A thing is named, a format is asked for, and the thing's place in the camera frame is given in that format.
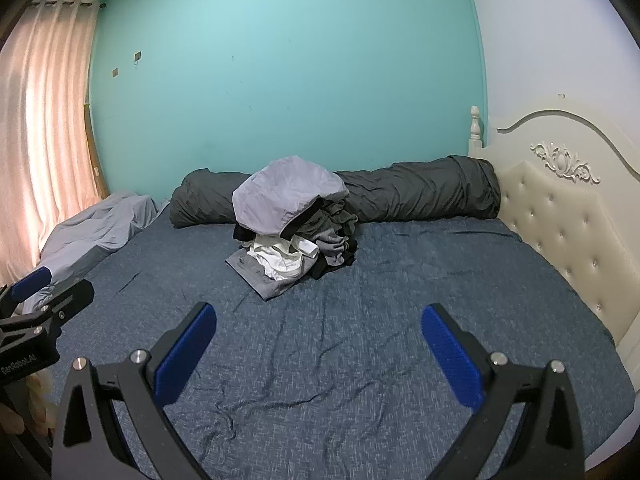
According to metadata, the dark grey rolled duvet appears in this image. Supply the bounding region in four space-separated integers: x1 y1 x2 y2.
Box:
169 155 502 228

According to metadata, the bed with blue sheet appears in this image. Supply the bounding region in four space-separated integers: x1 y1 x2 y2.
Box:
30 212 637 480

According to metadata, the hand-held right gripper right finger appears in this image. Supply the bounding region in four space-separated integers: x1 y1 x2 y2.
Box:
421 303 587 480

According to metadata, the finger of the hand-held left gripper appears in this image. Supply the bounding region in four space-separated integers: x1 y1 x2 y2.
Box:
0 280 96 343
0 266 53 317

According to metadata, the dark grey garment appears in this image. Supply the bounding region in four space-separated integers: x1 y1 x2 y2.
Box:
280 198 360 281

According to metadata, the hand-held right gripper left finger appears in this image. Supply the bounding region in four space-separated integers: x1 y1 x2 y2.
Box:
50 302 218 480

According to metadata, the cream tufted headboard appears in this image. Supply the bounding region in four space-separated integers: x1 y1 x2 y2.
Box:
467 94 640 356

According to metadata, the light grey crumpled sheet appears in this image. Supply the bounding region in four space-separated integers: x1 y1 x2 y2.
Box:
22 192 158 313

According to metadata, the pink curtain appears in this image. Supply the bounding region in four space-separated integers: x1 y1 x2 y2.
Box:
0 0 103 281

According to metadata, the person's left hand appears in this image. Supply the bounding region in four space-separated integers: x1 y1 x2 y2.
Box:
0 404 25 435

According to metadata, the light grey zip jacket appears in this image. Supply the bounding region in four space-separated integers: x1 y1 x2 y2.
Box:
232 156 351 236

